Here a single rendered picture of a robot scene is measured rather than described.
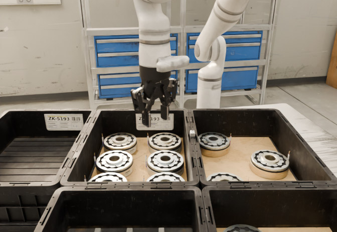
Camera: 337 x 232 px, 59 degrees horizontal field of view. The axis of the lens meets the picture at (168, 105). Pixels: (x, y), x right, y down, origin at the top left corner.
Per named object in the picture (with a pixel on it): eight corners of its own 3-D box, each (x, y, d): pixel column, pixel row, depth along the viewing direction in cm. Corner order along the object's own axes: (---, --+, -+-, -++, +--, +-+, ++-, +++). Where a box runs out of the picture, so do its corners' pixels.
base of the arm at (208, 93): (193, 113, 127) (195, 74, 120) (214, 112, 128) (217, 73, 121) (199, 123, 118) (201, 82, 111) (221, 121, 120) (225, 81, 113)
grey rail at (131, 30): (82, 34, 254) (82, 28, 252) (268, 28, 283) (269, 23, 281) (81, 36, 245) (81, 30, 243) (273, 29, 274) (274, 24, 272)
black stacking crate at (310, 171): (329, 227, 68) (341, 186, 63) (199, 228, 68) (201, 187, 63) (272, 139, 104) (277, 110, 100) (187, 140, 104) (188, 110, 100)
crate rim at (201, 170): (340, 194, 64) (343, 184, 63) (200, 194, 64) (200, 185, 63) (277, 114, 101) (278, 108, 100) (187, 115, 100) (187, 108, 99)
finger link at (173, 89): (175, 79, 76) (170, 102, 77) (180, 80, 77) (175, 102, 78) (168, 77, 77) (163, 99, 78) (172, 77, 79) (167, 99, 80)
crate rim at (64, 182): (98, 115, 100) (97, 108, 99) (187, 115, 100) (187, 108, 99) (58, 195, 63) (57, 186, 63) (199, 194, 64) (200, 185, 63)
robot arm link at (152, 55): (163, 74, 63) (162, 44, 60) (129, 64, 70) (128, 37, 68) (191, 65, 69) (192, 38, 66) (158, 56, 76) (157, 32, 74)
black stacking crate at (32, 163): (14, 140, 104) (7, 110, 99) (100, 140, 104) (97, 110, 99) (-68, 229, 67) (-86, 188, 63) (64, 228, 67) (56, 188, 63)
